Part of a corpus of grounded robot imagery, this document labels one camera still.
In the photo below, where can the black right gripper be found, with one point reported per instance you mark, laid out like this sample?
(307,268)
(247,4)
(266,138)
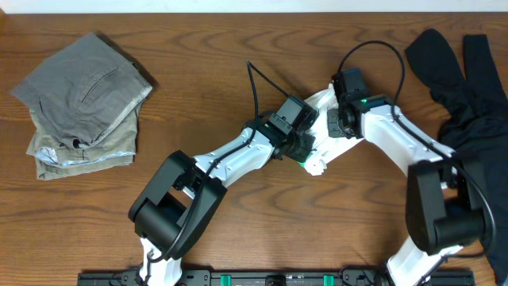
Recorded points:
(333,128)

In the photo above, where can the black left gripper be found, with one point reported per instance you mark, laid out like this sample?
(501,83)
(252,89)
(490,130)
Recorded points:
(300,147)

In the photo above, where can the white t-shirt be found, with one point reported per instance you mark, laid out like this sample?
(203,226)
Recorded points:
(325,148)

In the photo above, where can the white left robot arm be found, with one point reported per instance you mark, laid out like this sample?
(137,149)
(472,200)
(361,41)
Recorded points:
(177,204)

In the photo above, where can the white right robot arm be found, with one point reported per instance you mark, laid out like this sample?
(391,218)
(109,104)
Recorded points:
(446,207)

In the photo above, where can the black garment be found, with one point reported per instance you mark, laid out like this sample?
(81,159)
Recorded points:
(473,95)

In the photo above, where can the grey folded trousers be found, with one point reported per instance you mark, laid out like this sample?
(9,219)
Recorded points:
(83,92)

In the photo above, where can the beige folded shorts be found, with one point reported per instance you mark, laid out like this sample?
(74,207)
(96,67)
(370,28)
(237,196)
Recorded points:
(55,160)

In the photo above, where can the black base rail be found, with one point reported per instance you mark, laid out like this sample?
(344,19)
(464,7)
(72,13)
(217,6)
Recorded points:
(346,277)

